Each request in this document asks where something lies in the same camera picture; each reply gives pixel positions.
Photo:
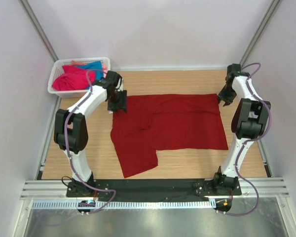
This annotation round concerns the white plastic laundry basket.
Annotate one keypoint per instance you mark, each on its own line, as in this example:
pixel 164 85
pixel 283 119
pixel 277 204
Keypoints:
pixel 57 70

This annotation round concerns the dark red t-shirt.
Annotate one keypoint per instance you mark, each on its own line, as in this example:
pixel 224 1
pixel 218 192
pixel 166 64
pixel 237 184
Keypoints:
pixel 165 122

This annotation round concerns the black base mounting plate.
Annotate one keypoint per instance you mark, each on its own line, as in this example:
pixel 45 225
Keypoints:
pixel 162 190

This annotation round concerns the blue shirt in basket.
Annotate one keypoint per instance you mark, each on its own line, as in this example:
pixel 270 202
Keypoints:
pixel 92 71

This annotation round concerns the white slotted cable duct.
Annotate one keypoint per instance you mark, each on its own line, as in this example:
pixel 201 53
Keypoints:
pixel 92 205

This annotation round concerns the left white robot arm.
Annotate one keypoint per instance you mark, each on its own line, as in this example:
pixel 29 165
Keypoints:
pixel 70 129

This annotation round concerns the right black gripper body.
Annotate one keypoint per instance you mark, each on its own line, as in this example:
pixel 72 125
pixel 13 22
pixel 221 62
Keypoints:
pixel 227 94

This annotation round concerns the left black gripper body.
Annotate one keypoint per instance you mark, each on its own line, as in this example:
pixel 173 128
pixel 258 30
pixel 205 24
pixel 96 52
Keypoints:
pixel 119 100

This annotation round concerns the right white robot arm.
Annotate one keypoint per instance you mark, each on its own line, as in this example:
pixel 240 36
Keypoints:
pixel 250 123

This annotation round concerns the aluminium frame rail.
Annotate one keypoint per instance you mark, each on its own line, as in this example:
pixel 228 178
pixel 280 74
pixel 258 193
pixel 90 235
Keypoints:
pixel 54 189

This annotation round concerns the crimson shirt in basket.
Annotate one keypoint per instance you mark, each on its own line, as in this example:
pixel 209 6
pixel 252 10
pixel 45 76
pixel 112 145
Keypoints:
pixel 68 80

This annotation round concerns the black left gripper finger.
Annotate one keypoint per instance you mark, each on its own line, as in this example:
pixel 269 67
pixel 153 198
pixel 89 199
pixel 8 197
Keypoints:
pixel 112 111
pixel 123 111

